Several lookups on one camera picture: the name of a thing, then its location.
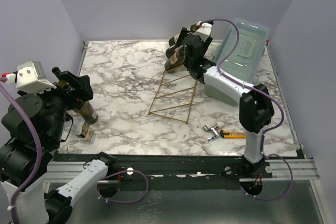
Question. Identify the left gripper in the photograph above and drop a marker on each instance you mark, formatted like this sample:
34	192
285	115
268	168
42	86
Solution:
83	85

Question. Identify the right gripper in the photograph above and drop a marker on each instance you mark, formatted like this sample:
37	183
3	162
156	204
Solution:
187	42

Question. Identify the wine bottle white label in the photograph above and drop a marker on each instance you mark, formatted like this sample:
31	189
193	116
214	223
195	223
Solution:
190	29

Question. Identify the wine bottle brown label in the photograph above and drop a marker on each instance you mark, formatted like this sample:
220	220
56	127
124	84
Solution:
174	50

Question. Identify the clear glass bottle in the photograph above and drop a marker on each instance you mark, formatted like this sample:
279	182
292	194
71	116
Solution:
85	134

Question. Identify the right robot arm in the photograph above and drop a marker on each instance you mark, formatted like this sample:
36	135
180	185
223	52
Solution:
255	109

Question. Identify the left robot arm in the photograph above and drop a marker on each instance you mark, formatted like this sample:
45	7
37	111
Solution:
35	121

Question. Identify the rear dark wine bottle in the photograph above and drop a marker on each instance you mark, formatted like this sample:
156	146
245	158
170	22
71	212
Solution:
87	112

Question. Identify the translucent green plastic toolbox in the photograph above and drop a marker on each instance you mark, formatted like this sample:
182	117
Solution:
244	62

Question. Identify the white plastic pipe fitting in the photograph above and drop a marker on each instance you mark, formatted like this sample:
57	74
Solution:
222	121

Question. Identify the yellow utility knife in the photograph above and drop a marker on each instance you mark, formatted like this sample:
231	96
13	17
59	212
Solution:
227	134

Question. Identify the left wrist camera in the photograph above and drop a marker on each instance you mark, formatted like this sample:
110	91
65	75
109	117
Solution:
29	78

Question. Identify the gold wire wine rack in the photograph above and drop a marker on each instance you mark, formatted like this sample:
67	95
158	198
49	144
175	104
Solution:
174	96

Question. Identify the aluminium frame rail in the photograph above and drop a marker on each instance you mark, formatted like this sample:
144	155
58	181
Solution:
296	169

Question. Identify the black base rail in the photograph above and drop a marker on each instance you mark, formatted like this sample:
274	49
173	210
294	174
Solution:
187	172

